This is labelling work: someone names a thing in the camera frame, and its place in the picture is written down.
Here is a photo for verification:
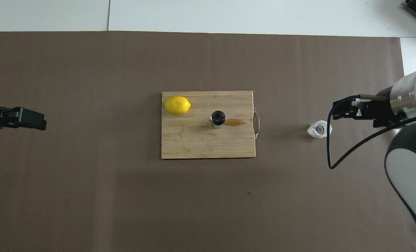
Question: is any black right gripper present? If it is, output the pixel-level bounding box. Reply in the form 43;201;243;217
333;87;406;128

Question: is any clear plastic cup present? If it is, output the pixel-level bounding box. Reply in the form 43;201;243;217
307;120;333;139

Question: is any steel jigger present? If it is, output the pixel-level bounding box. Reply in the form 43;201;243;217
210;111;226;130

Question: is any brown paper mat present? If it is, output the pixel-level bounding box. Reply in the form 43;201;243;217
0;31;416;252

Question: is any wooden cutting board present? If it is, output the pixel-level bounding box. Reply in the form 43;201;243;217
161;91;261;160

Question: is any yellow lemon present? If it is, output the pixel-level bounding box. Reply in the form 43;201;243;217
162;96;191;116

